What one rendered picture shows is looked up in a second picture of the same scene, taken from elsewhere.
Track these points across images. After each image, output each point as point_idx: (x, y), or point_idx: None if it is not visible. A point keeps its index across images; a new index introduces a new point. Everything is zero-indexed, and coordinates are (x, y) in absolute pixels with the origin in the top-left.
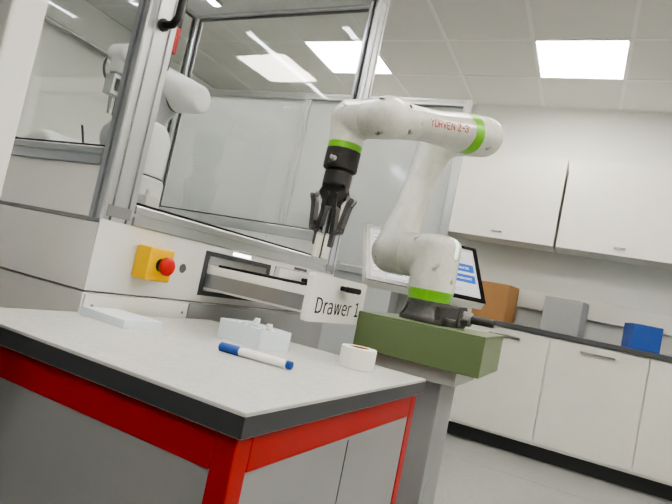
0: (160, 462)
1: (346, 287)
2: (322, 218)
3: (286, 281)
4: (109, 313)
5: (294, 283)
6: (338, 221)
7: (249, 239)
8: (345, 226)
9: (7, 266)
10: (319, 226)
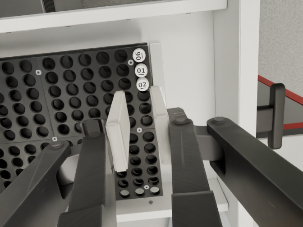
0: None
1: (273, 149)
2: (114, 203)
3: (155, 193)
4: None
5: (32, 29)
6: (200, 154)
7: None
8: (250, 138)
9: None
10: (113, 179)
